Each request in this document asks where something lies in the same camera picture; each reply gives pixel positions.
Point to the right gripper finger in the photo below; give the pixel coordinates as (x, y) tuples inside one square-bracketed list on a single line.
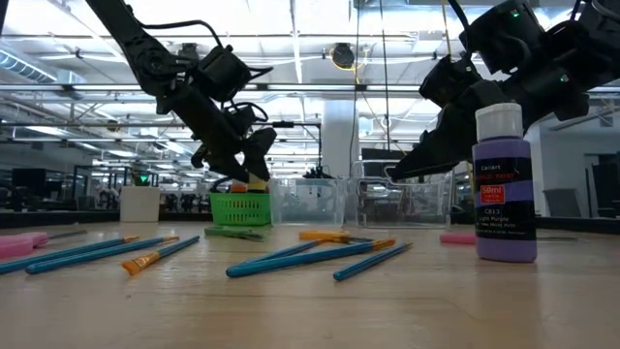
[(436, 160), (453, 121)]

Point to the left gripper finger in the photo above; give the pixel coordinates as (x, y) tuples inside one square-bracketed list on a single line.
[(260, 150), (220, 162)]

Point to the orange paint bottle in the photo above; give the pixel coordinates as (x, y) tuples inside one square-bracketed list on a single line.
[(238, 188)]

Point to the yellow paint bottle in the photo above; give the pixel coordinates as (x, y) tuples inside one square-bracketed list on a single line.
[(257, 184)]

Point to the purple paint bottle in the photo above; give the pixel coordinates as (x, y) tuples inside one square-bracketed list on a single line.
[(504, 194)]

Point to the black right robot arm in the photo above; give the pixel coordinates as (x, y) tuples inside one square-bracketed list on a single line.
[(576, 43)]

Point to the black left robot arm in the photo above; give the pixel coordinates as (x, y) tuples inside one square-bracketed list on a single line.
[(150, 58)]

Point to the green plastic basket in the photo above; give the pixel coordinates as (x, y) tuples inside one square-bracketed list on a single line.
[(239, 209)]

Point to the tall transparent plastic bin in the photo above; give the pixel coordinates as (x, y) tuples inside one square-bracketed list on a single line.
[(402, 203)]

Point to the frosted clear plastic bin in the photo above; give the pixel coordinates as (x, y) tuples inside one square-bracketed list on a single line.
[(307, 203)]

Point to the white plant pot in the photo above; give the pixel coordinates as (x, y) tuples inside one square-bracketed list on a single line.
[(139, 204)]

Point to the black background monitor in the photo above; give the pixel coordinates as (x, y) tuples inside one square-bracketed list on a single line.
[(29, 179)]

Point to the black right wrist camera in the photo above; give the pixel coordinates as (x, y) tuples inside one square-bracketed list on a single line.
[(445, 82)]

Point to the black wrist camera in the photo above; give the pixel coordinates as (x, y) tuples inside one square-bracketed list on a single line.
[(445, 82), (223, 72)]

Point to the black background station frame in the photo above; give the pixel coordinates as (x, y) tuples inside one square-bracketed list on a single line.
[(319, 145)]

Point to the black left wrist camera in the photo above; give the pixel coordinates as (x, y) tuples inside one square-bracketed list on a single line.
[(223, 72)]

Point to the black overhead camera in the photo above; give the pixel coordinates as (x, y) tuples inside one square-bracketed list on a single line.
[(343, 55)]

